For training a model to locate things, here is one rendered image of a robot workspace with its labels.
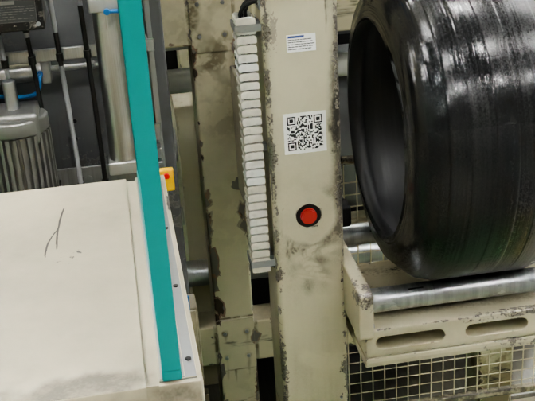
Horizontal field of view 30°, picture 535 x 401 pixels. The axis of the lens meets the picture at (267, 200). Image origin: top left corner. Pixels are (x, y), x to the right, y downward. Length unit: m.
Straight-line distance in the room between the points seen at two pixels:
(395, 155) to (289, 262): 0.43
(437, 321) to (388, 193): 0.37
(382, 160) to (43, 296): 1.11
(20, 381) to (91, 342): 0.09
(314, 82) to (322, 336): 0.50
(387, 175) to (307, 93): 0.46
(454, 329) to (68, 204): 0.80
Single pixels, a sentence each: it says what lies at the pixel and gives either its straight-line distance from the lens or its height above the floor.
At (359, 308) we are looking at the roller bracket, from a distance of 1.78.
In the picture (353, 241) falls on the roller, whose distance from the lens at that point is 2.08.
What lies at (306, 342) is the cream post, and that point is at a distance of 1.93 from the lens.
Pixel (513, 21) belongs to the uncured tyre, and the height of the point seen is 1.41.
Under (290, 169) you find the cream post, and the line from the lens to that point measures 1.76.
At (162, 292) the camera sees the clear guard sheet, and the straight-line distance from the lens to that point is 0.94.
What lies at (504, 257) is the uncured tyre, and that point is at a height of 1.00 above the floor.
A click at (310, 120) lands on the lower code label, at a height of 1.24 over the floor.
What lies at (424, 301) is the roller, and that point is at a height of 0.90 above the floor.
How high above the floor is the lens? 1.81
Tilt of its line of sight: 24 degrees down
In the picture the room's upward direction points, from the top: 4 degrees counter-clockwise
